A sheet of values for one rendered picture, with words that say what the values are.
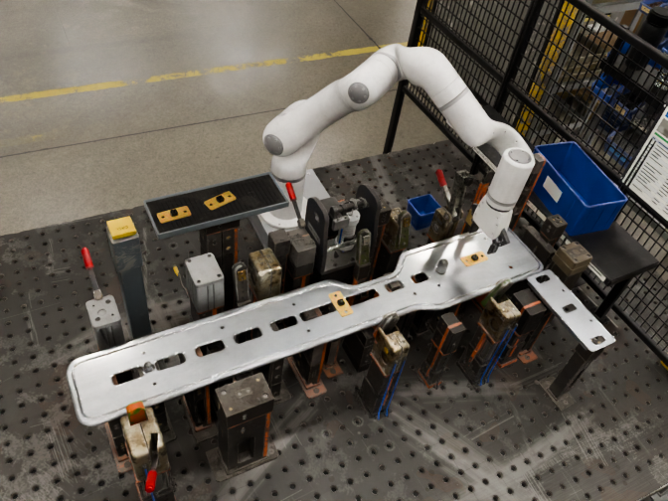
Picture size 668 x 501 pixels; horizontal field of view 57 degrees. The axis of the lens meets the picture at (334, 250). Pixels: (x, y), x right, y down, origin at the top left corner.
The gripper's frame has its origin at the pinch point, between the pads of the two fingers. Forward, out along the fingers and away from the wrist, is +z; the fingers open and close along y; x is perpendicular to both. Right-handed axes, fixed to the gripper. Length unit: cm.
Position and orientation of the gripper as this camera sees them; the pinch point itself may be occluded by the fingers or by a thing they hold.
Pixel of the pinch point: (482, 240)
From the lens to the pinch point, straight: 187.0
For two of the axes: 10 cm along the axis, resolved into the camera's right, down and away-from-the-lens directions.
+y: 4.6, 6.9, -5.6
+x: 8.8, -2.6, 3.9
